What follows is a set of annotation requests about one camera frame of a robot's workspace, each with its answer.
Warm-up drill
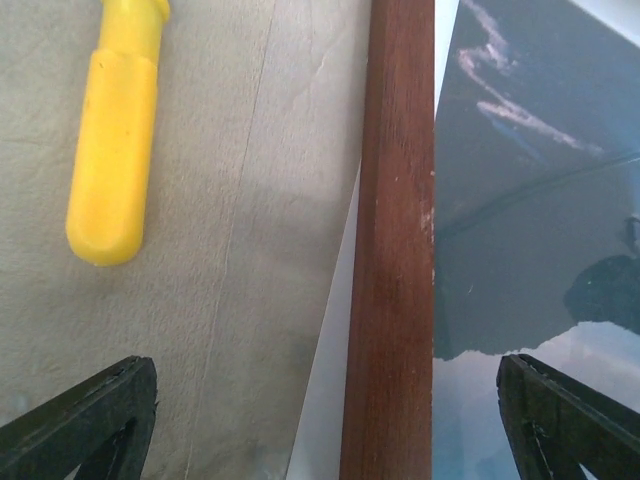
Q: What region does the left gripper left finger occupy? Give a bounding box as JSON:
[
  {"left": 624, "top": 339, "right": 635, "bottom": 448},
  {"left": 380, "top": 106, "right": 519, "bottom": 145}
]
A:
[{"left": 1, "top": 356, "right": 157, "bottom": 479}]

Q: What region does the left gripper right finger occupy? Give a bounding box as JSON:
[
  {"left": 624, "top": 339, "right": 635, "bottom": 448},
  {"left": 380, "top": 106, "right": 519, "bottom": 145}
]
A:
[{"left": 496, "top": 354, "right": 639, "bottom": 479}]

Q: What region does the brown wooden picture frame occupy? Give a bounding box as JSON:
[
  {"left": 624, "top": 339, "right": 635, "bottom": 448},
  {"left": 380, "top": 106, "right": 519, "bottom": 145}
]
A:
[{"left": 339, "top": 1, "right": 435, "bottom": 479}]

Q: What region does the seascape photo with white mat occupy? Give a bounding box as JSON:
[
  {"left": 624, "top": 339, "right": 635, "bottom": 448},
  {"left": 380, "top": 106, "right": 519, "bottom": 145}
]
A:
[{"left": 287, "top": 1, "right": 639, "bottom": 479}]

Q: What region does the yellow handled screwdriver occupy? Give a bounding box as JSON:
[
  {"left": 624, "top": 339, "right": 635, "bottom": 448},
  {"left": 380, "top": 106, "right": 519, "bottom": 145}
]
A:
[{"left": 66, "top": 1, "right": 170, "bottom": 266}]

